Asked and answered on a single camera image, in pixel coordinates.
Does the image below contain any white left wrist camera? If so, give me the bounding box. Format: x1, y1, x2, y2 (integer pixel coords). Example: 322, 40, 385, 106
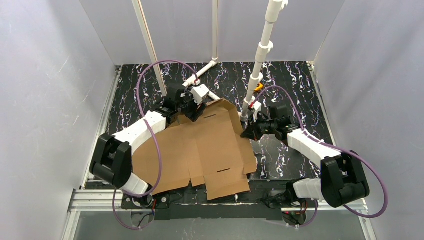
190, 84, 210, 105

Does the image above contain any yellow tape measure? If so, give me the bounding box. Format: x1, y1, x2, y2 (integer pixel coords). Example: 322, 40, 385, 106
254, 82, 264, 93

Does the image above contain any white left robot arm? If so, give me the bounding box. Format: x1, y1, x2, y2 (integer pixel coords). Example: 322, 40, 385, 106
89, 84, 210, 198

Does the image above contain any white wooden corner post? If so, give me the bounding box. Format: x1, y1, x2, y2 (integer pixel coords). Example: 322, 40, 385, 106
131, 0, 167, 97

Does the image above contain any white PVC pipe frame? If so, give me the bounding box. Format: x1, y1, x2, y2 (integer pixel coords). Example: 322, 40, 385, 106
183, 0, 288, 122

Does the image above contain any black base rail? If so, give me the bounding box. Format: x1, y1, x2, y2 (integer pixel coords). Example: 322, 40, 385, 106
121, 180, 312, 225

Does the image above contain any brown cardboard box sheet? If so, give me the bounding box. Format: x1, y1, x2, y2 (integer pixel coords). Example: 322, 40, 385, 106
132, 99, 257, 200

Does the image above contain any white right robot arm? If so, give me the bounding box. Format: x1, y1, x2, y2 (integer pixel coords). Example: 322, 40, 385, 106
241, 103, 370, 208

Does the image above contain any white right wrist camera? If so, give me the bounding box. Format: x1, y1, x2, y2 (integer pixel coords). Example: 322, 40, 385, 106
249, 101, 262, 122

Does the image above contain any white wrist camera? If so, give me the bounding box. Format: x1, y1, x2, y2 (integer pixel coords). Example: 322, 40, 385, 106
249, 101, 262, 122
190, 84, 210, 105

